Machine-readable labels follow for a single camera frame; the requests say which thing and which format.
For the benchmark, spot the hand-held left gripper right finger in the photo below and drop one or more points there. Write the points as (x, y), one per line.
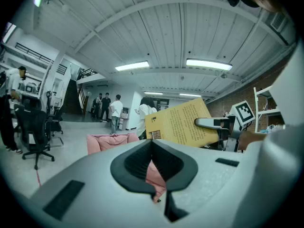
(209, 174)

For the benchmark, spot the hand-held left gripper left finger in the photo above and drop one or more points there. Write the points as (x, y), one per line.
(95, 174)

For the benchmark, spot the white metal shelving rack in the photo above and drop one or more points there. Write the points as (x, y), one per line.
(256, 108)
(32, 94)

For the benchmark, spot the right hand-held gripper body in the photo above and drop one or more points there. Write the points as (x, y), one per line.
(243, 113)

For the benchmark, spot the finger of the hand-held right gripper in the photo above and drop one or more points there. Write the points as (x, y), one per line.
(204, 123)

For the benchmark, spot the dark staircase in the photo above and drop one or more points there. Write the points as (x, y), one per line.
(71, 98)

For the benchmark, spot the black double door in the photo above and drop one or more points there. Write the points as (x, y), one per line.
(164, 102)

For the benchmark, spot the black office chair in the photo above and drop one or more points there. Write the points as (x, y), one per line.
(54, 122)
(33, 125)

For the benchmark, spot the white tote bag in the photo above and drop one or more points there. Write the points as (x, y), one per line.
(124, 115)

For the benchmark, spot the yellow book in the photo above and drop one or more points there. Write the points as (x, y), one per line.
(175, 122)

